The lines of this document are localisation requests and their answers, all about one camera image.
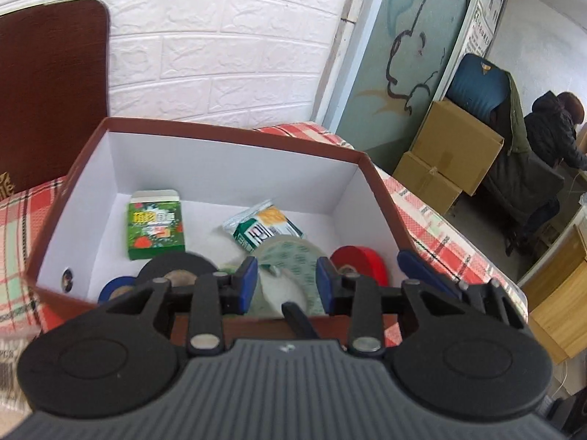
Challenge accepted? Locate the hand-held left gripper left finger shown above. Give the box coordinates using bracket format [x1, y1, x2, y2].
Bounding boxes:
[105, 257, 258, 356]

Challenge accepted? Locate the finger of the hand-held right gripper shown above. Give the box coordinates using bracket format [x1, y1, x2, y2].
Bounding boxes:
[281, 301, 319, 341]
[397, 250, 528, 328]

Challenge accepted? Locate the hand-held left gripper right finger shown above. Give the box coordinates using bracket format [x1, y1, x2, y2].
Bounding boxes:
[316, 257, 459, 357]

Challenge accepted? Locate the clear tape roll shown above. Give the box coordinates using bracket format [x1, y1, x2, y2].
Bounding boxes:
[220, 234, 333, 319]

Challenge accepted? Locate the red tape roll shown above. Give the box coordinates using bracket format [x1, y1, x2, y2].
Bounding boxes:
[330, 245, 390, 287]

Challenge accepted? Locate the green and white packet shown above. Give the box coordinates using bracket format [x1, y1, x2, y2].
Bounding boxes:
[222, 199, 306, 255]

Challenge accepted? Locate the black tape roll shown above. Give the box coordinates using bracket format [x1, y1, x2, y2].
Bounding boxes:
[135, 251, 220, 289]

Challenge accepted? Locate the small green printed box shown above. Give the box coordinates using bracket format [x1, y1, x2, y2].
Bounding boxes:
[126, 189, 187, 262]

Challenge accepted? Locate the brown cardboard box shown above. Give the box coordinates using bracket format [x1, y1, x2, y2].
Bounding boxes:
[25, 117, 425, 349]

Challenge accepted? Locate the blue tape roll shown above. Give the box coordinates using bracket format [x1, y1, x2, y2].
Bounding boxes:
[98, 275, 138, 304]

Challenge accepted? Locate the small cardboard box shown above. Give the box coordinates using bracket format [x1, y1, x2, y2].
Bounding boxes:
[392, 151, 464, 215]

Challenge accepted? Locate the large cardboard box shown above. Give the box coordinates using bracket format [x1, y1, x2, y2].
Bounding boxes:
[410, 99, 504, 198]

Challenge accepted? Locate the dark green jacket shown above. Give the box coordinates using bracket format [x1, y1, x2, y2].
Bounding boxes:
[479, 71, 566, 227]

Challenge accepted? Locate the light wooden desk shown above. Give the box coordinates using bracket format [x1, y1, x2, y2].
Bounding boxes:
[516, 192, 587, 365]

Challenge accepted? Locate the pale green painted door panel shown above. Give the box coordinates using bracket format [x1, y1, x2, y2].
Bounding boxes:
[316, 0, 482, 175]

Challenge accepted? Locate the blue office chair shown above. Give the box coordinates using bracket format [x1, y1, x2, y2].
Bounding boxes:
[447, 54, 533, 257]

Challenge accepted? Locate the black object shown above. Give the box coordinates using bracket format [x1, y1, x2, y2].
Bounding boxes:
[541, 389, 587, 436]

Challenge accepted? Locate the clear plastic packet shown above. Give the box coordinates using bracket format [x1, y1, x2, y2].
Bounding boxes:
[0, 327, 47, 406]

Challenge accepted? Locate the brown box lid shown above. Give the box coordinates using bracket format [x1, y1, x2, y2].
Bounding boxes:
[0, 0, 112, 200]

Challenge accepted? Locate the white wall poster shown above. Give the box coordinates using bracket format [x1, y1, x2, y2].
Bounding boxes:
[463, 0, 511, 60]

